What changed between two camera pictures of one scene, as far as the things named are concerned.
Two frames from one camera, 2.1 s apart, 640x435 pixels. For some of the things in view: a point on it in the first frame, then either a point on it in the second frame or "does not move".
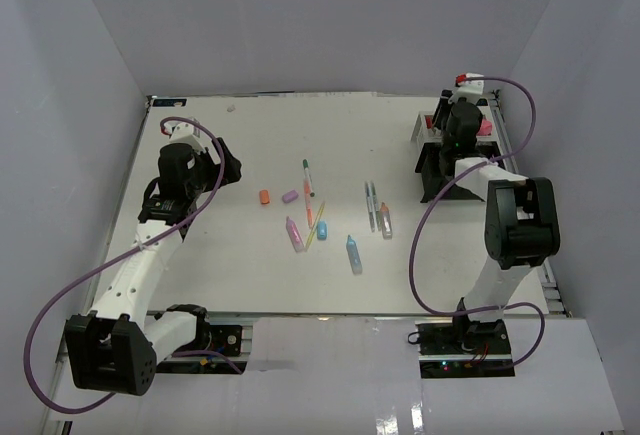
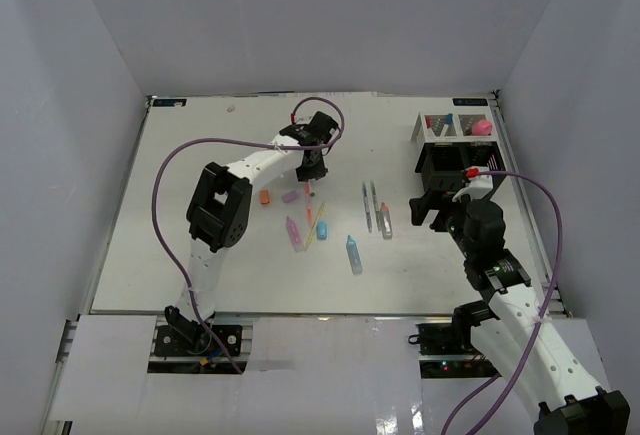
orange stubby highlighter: [387, 230] does not move
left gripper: [232, 165] → [316, 173]
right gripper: [443, 107] → [432, 200]
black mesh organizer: [435, 180] does not move
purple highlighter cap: [290, 196] does not move
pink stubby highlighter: [294, 234] does not move
